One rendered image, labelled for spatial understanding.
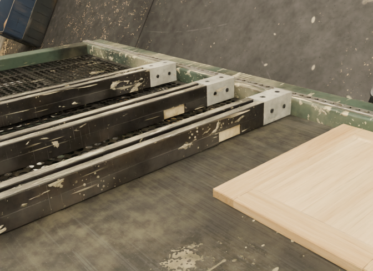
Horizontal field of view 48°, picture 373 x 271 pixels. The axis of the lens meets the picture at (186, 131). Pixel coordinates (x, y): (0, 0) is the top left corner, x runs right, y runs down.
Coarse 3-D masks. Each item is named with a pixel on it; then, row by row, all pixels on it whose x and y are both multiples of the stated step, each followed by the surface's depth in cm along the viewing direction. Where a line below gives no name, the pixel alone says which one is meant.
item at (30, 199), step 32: (256, 96) 119; (288, 96) 121; (160, 128) 100; (192, 128) 99; (224, 128) 107; (64, 160) 86; (96, 160) 85; (128, 160) 89; (160, 160) 95; (0, 192) 76; (32, 192) 76; (64, 192) 81; (96, 192) 86; (0, 224) 74
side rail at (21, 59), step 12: (48, 48) 204; (60, 48) 203; (72, 48) 206; (84, 48) 210; (0, 60) 186; (12, 60) 189; (24, 60) 193; (36, 60) 196; (48, 60) 200; (84, 60) 212; (0, 72) 187
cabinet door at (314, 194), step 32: (352, 128) 109; (288, 160) 94; (320, 160) 94; (352, 160) 93; (224, 192) 82; (256, 192) 82; (288, 192) 82; (320, 192) 82; (352, 192) 81; (288, 224) 72; (320, 224) 72; (352, 224) 72; (352, 256) 64
